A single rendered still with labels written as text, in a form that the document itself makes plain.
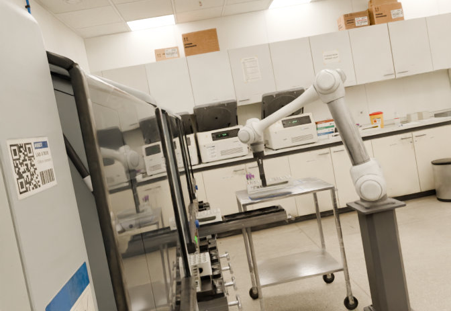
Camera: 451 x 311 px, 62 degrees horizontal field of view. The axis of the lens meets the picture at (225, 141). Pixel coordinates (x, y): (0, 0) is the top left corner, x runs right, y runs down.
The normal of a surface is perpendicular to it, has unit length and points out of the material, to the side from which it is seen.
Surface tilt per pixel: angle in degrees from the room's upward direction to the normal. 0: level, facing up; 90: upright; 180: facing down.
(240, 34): 90
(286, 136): 90
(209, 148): 90
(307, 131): 90
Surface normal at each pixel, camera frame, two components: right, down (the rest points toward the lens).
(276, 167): 0.08, 0.04
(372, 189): -0.32, 0.22
